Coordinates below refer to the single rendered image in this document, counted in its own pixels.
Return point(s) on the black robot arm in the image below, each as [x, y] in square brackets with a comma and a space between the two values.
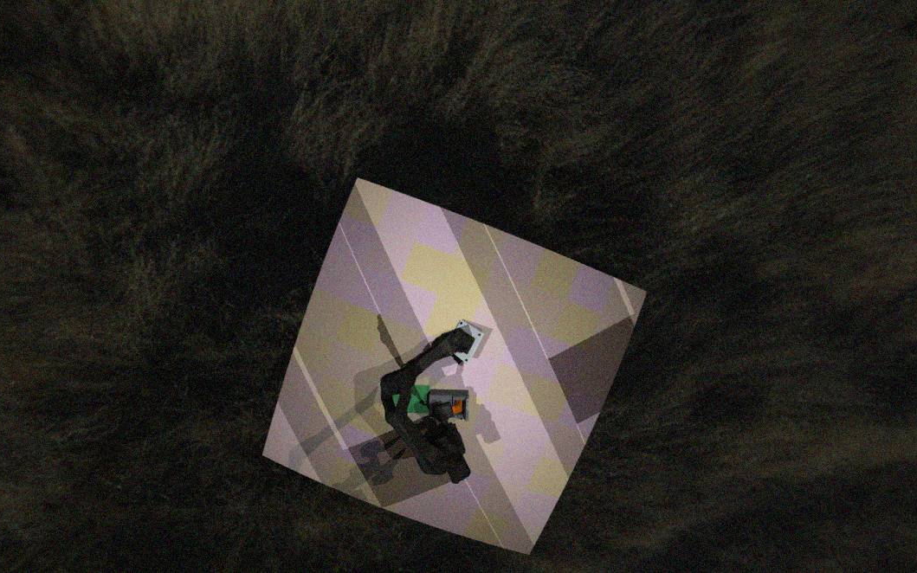
[434, 456]

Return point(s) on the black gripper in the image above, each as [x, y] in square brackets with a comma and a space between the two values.
[442, 412]

